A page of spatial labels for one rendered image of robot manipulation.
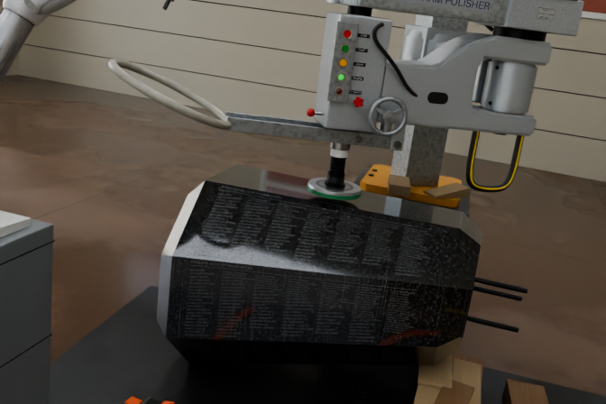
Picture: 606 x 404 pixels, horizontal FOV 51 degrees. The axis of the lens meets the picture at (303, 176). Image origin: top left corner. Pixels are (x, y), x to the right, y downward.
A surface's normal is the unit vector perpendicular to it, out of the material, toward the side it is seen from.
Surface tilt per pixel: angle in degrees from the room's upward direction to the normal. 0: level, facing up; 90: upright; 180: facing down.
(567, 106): 90
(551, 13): 90
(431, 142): 90
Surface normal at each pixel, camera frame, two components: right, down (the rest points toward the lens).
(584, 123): -0.31, 0.21
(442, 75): 0.18, 0.27
